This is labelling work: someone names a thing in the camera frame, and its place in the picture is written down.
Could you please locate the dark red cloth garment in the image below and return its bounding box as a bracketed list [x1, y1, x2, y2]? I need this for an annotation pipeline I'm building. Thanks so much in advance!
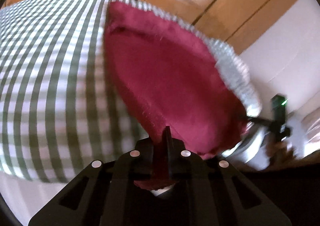
[102, 1, 253, 190]

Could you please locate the green white checkered bedsheet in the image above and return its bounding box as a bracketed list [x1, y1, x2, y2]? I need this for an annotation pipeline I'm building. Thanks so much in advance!
[0, 0, 263, 184]

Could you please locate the person's right hand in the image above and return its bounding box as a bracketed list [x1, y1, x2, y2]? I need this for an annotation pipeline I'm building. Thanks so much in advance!
[265, 140, 296, 168]

